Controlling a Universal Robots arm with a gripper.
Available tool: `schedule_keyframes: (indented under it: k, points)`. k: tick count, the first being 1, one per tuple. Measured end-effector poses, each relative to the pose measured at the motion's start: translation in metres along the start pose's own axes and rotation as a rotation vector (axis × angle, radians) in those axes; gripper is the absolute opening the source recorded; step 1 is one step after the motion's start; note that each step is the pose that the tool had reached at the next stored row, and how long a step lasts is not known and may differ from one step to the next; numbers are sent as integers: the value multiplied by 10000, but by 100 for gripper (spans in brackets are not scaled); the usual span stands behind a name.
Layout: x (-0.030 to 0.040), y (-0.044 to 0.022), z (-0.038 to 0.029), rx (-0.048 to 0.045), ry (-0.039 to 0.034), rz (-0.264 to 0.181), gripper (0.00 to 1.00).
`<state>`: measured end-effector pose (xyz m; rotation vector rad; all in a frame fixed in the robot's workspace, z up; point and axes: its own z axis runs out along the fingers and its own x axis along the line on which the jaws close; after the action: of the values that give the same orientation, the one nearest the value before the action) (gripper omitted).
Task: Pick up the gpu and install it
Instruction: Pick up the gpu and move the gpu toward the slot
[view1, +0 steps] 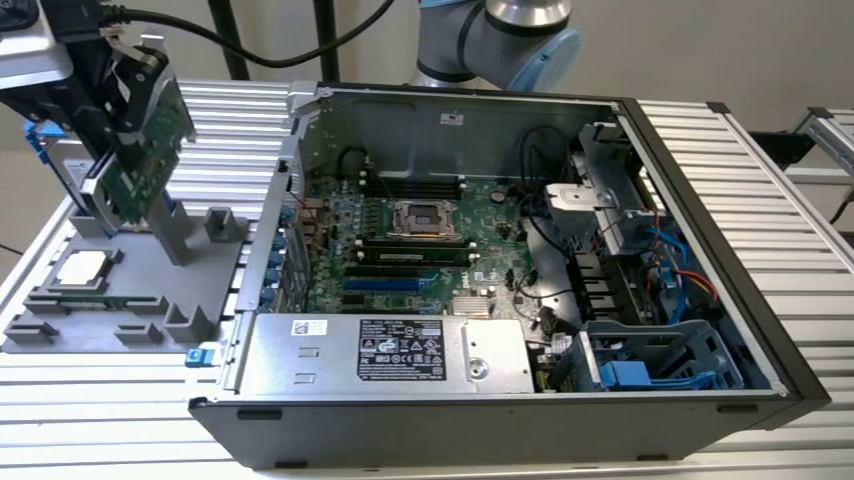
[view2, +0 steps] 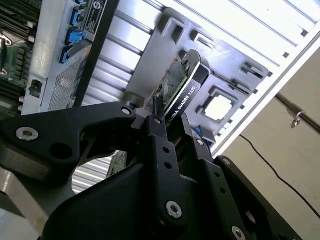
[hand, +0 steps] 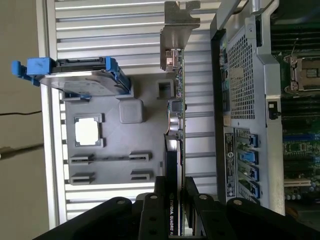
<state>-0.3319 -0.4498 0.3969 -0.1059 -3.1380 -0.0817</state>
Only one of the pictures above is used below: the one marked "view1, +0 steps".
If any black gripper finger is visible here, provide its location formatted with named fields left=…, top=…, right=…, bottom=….
left=0, top=82, right=123, bottom=162
left=99, top=44, right=170, bottom=149

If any green and black GPU card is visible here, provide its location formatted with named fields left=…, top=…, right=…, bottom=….
left=92, top=47, right=201, bottom=235

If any hard disk in blue carrier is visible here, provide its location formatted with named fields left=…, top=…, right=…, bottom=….
left=22, top=119, right=123, bottom=236

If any silver CPU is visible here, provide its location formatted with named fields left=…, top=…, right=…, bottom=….
left=51, top=251, right=112, bottom=291

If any grey parts rack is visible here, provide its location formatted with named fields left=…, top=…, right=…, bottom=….
left=0, top=199, right=259, bottom=356

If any green RAM stick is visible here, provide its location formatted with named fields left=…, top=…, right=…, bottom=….
left=363, top=251, right=469, bottom=265
left=30, top=297, right=162, bottom=307

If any black RAM slot bank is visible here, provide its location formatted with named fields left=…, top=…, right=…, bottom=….
left=377, top=174, right=467, bottom=199
left=353, top=237, right=479, bottom=267

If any CPU socket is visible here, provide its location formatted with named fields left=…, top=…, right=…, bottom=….
left=389, top=198, right=462, bottom=237

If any black expansion slot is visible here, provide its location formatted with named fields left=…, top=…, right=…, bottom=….
left=343, top=264, right=430, bottom=279

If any blue expansion slot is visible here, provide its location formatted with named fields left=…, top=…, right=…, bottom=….
left=341, top=278, right=430, bottom=294

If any green motherboard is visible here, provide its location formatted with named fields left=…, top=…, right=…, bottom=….
left=293, top=172, right=535, bottom=317

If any silver power supply unit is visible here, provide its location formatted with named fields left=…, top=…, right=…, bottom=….
left=237, top=312, right=539, bottom=396

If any silver chipset heatsink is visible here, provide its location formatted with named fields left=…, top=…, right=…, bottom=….
left=451, top=297, right=495, bottom=319

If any metal drive cage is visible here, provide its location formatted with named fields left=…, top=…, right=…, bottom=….
left=543, top=122, right=669, bottom=256

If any open grey PC case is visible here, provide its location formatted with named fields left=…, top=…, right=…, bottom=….
left=189, top=79, right=833, bottom=471

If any blue plastic bay clip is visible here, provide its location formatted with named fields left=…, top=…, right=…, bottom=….
left=599, top=362, right=653, bottom=391

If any aluminium slat side table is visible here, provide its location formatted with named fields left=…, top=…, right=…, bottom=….
left=784, top=106, right=854, bottom=186

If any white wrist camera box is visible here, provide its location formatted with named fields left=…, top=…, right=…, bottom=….
left=0, top=0, right=75, bottom=91

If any black upright post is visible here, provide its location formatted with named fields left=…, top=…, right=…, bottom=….
left=207, top=0, right=253, bottom=81
left=317, top=0, right=343, bottom=84

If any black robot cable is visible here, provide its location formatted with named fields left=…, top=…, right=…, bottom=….
left=99, top=0, right=397, bottom=70

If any blue wire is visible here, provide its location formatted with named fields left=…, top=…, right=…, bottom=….
left=644, top=224, right=696, bottom=321

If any red wire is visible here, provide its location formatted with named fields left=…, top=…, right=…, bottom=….
left=677, top=269, right=720, bottom=302

